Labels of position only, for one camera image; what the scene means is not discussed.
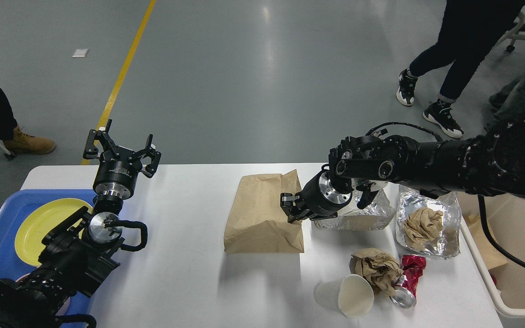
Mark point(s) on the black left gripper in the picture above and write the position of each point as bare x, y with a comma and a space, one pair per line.
117, 176

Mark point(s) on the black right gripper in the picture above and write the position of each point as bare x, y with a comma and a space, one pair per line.
322, 197

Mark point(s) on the brown paper bag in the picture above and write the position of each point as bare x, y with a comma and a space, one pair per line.
257, 223

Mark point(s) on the yellow plate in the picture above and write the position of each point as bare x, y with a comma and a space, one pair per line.
37, 225

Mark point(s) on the pink mug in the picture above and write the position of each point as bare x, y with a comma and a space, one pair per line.
65, 305

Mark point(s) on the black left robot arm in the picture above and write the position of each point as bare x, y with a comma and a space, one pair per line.
106, 233

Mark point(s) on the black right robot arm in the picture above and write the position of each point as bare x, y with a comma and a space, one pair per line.
487, 165

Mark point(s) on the aluminium foil tray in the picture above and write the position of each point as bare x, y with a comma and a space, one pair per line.
377, 215

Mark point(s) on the white paper cup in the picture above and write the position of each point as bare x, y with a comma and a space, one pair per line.
351, 296

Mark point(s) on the white floor marker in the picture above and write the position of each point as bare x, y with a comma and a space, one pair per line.
80, 53

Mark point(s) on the red wrapper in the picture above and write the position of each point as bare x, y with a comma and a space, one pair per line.
413, 267

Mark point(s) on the metal can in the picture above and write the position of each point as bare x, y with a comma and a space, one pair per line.
402, 297

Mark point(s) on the crumpled foil sheet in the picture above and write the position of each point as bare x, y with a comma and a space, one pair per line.
448, 244

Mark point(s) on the blue plastic tray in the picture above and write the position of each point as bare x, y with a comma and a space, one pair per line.
34, 302

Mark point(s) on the brown paper in bin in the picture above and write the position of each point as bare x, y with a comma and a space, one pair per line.
492, 258

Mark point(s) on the beige plastic bin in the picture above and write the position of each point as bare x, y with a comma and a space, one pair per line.
505, 283

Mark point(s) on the person in dark jeans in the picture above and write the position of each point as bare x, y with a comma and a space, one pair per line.
469, 30

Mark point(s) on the office chair base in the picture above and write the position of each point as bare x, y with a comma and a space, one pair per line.
524, 27

